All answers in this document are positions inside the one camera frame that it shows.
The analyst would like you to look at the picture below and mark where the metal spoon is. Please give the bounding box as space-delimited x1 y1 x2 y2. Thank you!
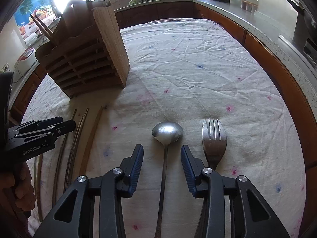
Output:
152 121 183 238

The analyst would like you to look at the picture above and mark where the light wooden chopstick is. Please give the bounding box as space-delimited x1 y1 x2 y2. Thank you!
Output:
79 106 104 175

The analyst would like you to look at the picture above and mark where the left hand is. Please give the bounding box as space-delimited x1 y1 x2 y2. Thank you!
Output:
1 162 36 237

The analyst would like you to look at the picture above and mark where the dark chopstick pair member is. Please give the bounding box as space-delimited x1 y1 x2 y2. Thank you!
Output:
63 107 89 192

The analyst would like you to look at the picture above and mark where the white red rice cooker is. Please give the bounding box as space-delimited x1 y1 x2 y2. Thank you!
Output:
14 47 36 76

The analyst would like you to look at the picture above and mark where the metal fork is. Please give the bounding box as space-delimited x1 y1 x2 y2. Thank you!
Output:
201 118 227 170

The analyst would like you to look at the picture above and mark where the wooden utensil holder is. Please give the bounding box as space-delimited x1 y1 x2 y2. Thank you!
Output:
35 0 130 98

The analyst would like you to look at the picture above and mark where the chopstick in holder left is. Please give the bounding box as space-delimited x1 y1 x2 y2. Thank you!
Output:
30 14 57 45

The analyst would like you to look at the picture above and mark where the tropical beach poster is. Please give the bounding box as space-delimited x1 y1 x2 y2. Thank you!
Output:
14 0 57 40

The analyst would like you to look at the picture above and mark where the white patterned tablecloth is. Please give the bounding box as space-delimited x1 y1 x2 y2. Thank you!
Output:
23 19 306 237

